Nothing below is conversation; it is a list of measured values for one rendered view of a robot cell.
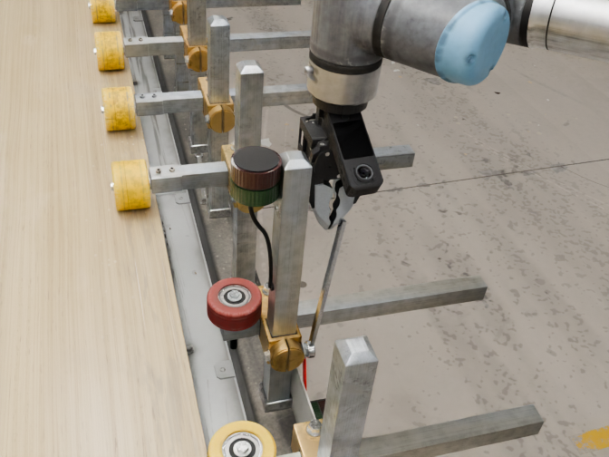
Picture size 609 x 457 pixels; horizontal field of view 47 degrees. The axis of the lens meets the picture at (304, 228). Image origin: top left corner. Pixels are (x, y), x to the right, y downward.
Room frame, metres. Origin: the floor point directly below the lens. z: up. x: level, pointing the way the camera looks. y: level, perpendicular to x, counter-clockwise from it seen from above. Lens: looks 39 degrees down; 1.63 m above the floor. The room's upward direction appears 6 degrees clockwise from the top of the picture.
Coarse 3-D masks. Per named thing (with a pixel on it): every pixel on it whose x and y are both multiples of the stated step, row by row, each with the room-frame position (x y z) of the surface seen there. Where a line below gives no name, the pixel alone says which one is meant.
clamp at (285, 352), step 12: (264, 300) 0.76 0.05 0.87; (264, 312) 0.74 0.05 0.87; (264, 324) 0.71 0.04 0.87; (264, 336) 0.70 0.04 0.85; (276, 336) 0.69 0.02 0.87; (288, 336) 0.69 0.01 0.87; (300, 336) 0.70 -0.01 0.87; (264, 348) 0.70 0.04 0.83; (276, 348) 0.67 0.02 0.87; (288, 348) 0.68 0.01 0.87; (300, 348) 0.68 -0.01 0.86; (276, 360) 0.66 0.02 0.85; (288, 360) 0.67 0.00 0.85; (300, 360) 0.68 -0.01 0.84
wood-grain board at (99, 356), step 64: (0, 0) 1.69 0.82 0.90; (64, 0) 1.73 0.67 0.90; (0, 64) 1.36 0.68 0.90; (64, 64) 1.39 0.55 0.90; (128, 64) 1.42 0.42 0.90; (0, 128) 1.11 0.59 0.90; (64, 128) 1.14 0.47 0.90; (0, 192) 0.92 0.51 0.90; (64, 192) 0.94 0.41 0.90; (0, 256) 0.77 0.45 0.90; (64, 256) 0.78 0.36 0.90; (128, 256) 0.80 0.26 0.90; (0, 320) 0.64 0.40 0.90; (64, 320) 0.65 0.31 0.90; (128, 320) 0.67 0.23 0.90; (0, 384) 0.54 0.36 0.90; (64, 384) 0.55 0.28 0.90; (128, 384) 0.56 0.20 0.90; (192, 384) 0.57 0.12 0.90; (0, 448) 0.45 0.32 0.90; (64, 448) 0.46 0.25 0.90; (128, 448) 0.47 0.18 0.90; (192, 448) 0.48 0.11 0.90
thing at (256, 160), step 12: (240, 156) 0.70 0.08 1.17; (252, 156) 0.70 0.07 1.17; (264, 156) 0.70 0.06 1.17; (276, 156) 0.70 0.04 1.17; (240, 168) 0.67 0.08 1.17; (252, 168) 0.67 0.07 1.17; (264, 168) 0.68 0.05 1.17; (276, 204) 0.70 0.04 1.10; (252, 216) 0.69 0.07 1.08; (264, 228) 0.70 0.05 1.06
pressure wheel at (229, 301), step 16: (224, 288) 0.74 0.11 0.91; (240, 288) 0.75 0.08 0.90; (256, 288) 0.75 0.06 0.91; (208, 304) 0.71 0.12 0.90; (224, 304) 0.71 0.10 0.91; (240, 304) 0.71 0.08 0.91; (256, 304) 0.72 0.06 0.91; (224, 320) 0.69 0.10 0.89; (240, 320) 0.69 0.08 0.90; (256, 320) 0.71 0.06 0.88
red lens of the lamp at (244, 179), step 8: (232, 160) 0.69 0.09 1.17; (280, 160) 0.70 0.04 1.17; (232, 168) 0.68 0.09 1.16; (280, 168) 0.69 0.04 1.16; (232, 176) 0.68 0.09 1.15; (240, 176) 0.67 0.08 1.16; (248, 176) 0.67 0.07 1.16; (256, 176) 0.67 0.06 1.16; (264, 176) 0.67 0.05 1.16; (272, 176) 0.67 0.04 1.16; (280, 176) 0.69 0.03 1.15; (240, 184) 0.67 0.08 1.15; (248, 184) 0.67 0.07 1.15; (256, 184) 0.67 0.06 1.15; (264, 184) 0.67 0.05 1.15; (272, 184) 0.68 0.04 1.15
